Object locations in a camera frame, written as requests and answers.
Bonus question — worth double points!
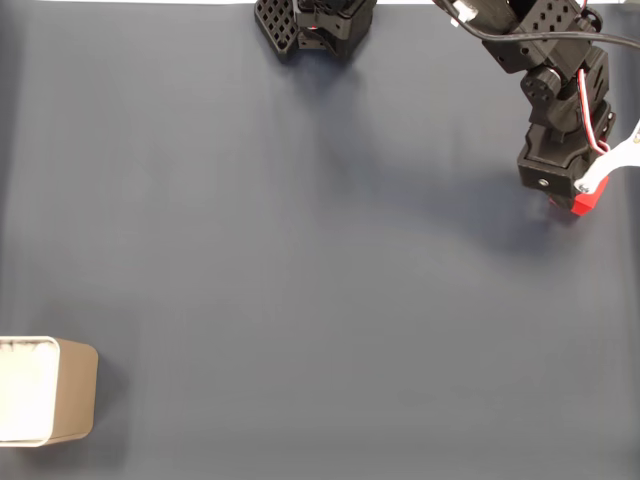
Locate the white camera board with bracket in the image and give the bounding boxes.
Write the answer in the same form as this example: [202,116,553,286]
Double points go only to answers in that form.
[573,118,640,195]

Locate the black camera cable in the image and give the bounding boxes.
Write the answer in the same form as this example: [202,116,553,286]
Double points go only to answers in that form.
[439,0,640,50]

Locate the red white black servo wire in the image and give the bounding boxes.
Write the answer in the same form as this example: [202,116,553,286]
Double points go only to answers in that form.
[577,69,612,154]

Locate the beige square box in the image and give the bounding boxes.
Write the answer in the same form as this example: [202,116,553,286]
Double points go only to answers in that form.
[0,335,100,448]

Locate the red cube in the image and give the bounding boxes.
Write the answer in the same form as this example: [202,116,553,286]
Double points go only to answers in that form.
[548,174,611,218]

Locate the dark blue-grey table mat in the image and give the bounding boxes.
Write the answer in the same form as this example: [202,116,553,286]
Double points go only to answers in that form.
[0,3,640,480]

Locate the white tissue paper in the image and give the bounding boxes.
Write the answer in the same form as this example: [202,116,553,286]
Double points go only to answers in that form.
[0,341,54,441]

